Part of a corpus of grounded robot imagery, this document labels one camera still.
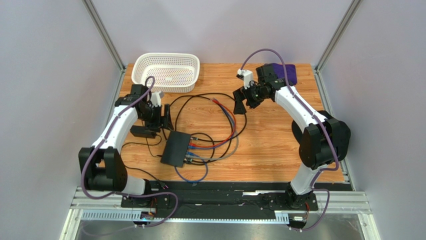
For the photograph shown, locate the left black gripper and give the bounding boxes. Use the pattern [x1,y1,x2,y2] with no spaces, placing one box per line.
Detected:
[138,104,174,133]

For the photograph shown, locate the red ethernet cable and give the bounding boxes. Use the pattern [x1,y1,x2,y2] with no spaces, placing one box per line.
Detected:
[189,97,237,149]

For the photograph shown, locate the black network switch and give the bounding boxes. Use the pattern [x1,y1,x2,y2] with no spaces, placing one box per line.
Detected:
[160,131,191,168]

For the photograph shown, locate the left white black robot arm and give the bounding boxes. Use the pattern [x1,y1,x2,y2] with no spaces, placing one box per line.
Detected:
[78,84,173,199]

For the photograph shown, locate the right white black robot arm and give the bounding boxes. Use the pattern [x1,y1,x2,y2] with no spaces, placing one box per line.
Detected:
[233,64,351,209]

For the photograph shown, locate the black power adapter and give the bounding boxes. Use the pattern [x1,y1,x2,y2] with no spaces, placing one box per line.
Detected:
[130,125,157,139]

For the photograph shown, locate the white plastic basket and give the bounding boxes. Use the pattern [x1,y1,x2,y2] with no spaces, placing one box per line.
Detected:
[131,52,201,93]

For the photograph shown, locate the purple cloth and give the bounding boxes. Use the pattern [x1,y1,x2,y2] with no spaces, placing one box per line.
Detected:
[272,63,298,87]

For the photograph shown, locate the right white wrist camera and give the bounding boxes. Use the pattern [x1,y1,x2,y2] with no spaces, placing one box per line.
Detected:
[236,69,254,89]

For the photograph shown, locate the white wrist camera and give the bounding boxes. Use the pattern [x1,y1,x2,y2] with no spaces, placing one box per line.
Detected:
[236,69,254,89]
[150,91,165,107]

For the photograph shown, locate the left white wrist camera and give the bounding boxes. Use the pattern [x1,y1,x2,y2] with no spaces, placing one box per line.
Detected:
[150,91,165,107]

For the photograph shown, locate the grey ethernet cable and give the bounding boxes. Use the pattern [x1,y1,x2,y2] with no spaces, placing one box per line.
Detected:
[189,133,240,164]

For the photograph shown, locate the black power cord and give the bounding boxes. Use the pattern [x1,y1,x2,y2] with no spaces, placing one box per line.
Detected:
[120,134,169,189]

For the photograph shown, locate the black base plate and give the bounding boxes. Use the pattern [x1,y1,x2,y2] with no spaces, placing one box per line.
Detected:
[120,180,319,220]

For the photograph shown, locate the aluminium frame rail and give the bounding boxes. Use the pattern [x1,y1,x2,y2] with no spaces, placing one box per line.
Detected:
[60,181,380,240]

